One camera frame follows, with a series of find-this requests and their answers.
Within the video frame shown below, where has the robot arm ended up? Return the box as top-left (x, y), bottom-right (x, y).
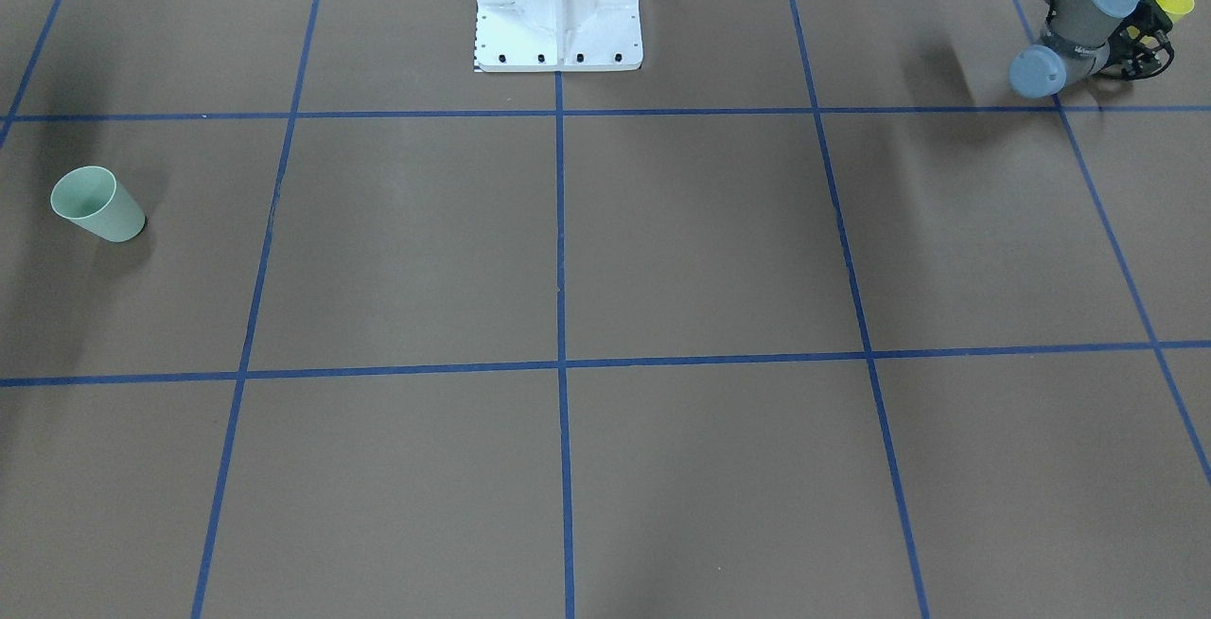
top-left (1008, 0), bottom-right (1176, 98)

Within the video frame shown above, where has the green plastic cup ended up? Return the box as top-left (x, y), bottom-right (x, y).
top-left (48, 166), bottom-right (148, 243)

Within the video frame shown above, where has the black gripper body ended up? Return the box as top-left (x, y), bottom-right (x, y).
top-left (1097, 0), bottom-right (1175, 81)

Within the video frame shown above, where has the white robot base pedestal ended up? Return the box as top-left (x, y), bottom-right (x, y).
top-left (474, 0), bottom-right (644, 73)

